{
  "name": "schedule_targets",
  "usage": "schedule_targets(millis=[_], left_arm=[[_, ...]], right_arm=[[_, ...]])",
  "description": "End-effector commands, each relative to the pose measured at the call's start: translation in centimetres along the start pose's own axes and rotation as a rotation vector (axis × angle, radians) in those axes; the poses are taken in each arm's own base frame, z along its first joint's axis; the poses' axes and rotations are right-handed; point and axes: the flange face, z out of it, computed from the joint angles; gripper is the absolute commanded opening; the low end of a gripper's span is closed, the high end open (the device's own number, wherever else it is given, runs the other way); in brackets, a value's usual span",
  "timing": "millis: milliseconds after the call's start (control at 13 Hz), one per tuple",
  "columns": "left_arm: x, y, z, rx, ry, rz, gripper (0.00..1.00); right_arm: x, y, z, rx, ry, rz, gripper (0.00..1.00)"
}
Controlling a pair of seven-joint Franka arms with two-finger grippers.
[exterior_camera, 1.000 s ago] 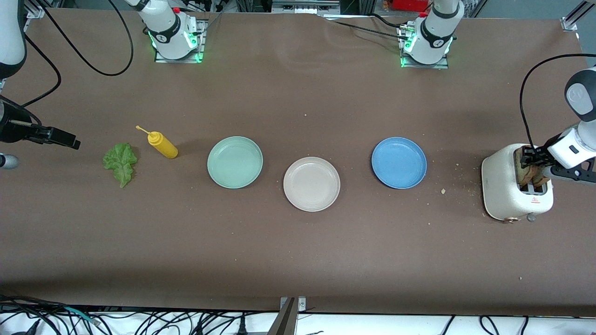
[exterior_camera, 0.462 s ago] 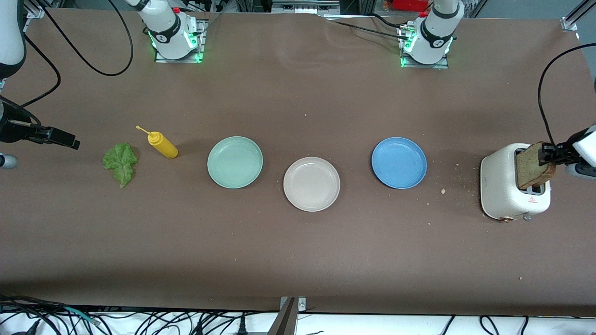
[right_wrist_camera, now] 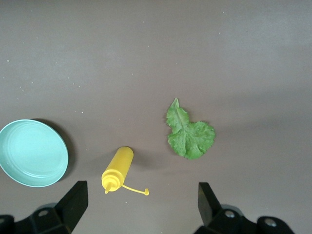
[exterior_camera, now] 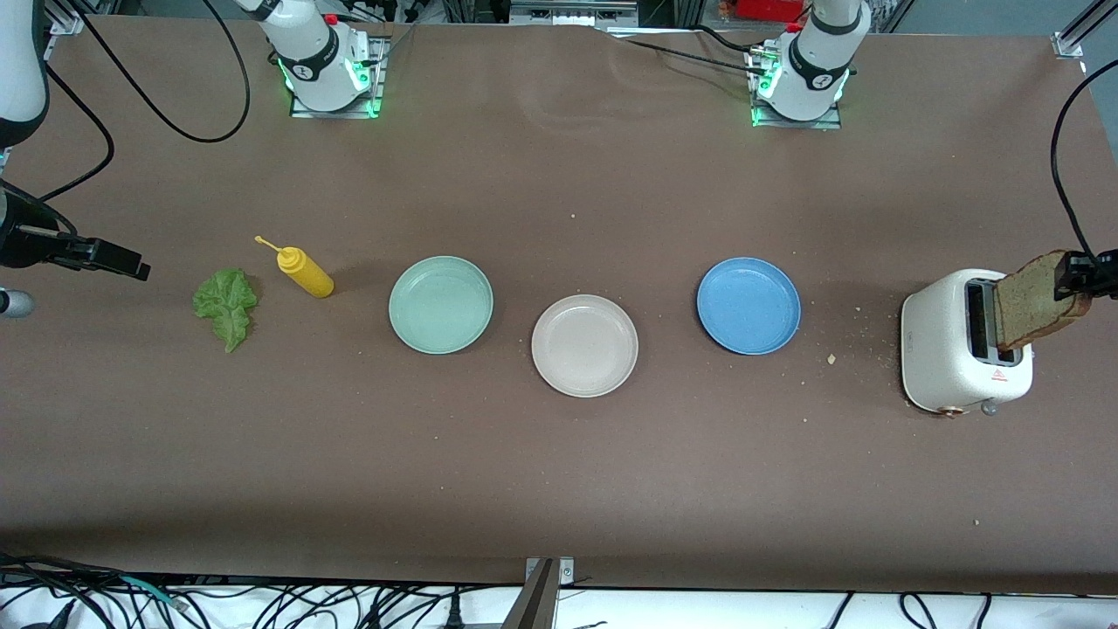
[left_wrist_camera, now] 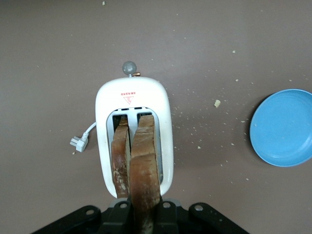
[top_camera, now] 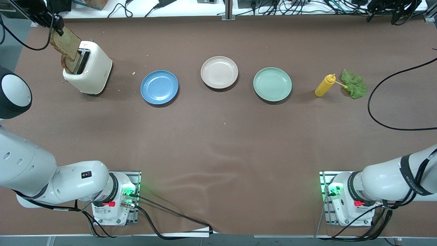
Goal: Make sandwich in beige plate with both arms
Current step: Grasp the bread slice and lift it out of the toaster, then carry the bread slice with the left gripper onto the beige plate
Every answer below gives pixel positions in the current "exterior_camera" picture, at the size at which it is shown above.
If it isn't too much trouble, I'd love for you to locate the brown bread slice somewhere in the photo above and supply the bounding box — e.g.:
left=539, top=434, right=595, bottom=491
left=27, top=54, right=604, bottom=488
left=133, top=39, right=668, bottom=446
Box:
left=994, top=250, right=1094, bottom=352

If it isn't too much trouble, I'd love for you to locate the green lettuce leaf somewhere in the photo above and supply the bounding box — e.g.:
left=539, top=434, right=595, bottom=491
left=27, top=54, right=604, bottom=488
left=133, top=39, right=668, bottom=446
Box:
left=192, top=267, right=260, bottom=354

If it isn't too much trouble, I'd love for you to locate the yellow mustard squeeze bottle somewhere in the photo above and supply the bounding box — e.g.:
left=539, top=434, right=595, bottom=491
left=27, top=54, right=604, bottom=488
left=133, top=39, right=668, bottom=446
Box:
left=254, top=234, right=335, bottom=300

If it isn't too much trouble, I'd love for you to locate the blue plate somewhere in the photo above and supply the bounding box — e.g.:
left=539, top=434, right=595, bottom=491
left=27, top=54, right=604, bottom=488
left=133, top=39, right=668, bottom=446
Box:
left=696, top=256, right=803, bottom=356

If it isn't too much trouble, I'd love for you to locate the mint green plate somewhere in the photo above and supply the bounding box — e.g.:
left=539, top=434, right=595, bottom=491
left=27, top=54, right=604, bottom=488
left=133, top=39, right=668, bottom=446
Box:
left=388, top=255, right=495, bottom=356

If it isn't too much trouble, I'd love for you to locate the beige plate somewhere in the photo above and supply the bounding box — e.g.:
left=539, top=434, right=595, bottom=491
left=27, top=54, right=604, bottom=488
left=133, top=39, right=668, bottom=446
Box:
left=530, top=294, right=640, bottom=399

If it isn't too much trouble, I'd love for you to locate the white toaster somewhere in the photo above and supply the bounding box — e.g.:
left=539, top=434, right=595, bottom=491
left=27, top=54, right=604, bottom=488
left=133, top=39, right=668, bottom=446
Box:
left=901, top=267, right=1034, bottom=418

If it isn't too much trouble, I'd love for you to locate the aluminium corner profile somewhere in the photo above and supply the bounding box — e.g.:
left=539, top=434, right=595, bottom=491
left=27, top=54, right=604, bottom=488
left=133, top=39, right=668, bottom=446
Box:
left=1052, top=0, right=1118, bottom=60

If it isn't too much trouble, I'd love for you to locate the red box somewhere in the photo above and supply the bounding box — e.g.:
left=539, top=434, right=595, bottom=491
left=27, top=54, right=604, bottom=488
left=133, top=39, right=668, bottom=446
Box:
left=721, top=0, right=809, bottom=23

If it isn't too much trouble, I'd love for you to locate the grey metal beam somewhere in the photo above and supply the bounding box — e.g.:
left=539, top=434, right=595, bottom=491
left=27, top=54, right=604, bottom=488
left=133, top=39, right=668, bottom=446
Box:
left=500, top=559, right=560, bottom=629

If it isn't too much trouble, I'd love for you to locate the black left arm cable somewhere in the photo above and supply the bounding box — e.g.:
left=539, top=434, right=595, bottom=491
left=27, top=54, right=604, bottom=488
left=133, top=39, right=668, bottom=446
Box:
left=1050, top=57, right=1118, bottom=263

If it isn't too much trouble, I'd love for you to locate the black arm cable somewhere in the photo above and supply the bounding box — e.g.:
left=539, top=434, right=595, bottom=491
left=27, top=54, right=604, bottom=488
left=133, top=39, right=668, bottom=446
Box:
left=0, top=0, right=252, bottom=237
left=1050, top=57, right=1118, bottom=263

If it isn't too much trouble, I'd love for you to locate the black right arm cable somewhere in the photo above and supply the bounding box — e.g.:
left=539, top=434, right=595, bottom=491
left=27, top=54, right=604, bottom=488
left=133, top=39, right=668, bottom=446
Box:
left=0, top=0, right=252, bottom=237

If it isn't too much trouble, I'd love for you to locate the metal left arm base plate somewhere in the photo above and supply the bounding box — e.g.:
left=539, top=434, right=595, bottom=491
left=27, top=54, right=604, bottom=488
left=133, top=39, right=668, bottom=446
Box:
left=749, top=48, right=844, bottom=130

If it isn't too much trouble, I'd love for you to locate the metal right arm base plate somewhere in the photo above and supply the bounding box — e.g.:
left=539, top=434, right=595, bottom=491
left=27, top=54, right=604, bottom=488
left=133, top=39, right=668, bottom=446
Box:
left=288, top=35, right=387, bottom=120

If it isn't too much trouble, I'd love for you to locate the teal cable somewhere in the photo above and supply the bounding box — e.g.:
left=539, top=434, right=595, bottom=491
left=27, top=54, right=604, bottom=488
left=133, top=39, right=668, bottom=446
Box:
left=121, top=575, right=189, bottom=610

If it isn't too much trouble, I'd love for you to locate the black cable tangle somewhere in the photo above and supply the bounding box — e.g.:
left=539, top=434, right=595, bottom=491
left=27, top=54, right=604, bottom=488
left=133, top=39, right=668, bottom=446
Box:
left=0, top=552, right=525, bottom=629

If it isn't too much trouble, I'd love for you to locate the looped black floor cable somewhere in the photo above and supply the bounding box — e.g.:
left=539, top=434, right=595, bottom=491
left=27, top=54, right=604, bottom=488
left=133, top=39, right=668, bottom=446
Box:
left=900, top=592, right=940, bottom=629

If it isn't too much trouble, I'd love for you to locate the black base cable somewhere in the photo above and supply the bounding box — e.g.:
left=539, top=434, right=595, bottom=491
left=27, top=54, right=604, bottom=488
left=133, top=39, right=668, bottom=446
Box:
left=603, top=24, right=769, bottom=78

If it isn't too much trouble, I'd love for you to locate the aluminium frame crossbar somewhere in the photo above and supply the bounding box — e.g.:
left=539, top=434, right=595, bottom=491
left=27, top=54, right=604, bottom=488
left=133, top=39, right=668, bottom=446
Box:
left=509, top=0, right=640, bottom=27

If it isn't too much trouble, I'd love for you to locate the silver table edge bracket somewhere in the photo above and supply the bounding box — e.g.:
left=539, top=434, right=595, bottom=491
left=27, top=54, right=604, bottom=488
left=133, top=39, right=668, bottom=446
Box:
left=524, top=556, right=576, bottom=588

